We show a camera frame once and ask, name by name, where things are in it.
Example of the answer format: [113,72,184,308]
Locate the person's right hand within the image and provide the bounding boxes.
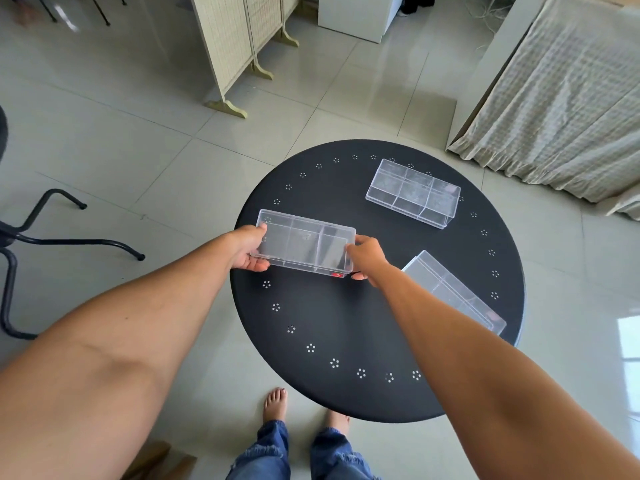
[345,236,396,281]

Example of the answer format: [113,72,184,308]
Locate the white cabinet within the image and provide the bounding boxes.
[317,0,405,45]

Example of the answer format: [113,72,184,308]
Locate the black swivel chair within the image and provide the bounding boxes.
[0,105,146,341]

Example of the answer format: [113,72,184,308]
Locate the person's left hand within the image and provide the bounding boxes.
[227,225,271,273]

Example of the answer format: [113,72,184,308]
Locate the person's foot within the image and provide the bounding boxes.
[323,410,351,437]
[263,387,289,425]

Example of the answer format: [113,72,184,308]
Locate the beige checked curtain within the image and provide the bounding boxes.
[448,0,640,221]

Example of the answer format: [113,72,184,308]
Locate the beige folding screen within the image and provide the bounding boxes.
[189,0,301,119]

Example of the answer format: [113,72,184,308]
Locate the person's right forearm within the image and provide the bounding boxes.
[370,259,640,480]

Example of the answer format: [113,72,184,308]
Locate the black chair legs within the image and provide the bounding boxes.
[0,0,129,28]

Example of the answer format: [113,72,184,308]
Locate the clear plastic compartment box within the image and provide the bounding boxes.
[401,250,508,337]
[365,158,462,230]

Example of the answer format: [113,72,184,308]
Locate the blue ripped jeans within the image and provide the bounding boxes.
[226,420,381,480]

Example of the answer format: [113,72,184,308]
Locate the person's right foot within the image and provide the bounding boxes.
[323,410,351,437]

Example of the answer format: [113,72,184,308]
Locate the person's left foot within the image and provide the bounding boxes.
[263,387,289,425]

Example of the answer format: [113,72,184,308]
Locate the white cables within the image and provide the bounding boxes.
[467,0,513,51]

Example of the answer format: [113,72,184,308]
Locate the white board panel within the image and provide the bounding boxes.
[445,0,550,150]

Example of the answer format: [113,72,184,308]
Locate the clear box with red sticker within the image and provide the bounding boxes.
[248,209,357,278]

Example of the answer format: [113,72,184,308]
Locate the brown wooden board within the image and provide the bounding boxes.
[133,441,198,480]

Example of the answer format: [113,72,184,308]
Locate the person's left forearm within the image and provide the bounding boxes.
[0,233,236,480]

